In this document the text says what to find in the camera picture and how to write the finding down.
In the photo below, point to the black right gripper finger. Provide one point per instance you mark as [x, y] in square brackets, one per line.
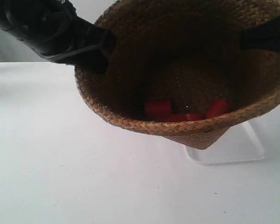
[264, 37]

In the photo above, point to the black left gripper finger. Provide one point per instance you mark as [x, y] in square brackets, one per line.
[82, 44]

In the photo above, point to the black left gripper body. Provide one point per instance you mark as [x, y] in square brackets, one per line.
[50, 28]

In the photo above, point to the white plastic tray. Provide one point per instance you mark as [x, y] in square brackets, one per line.
[240, 143]

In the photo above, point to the brown woven basket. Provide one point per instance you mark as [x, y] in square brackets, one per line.
[186, 52]

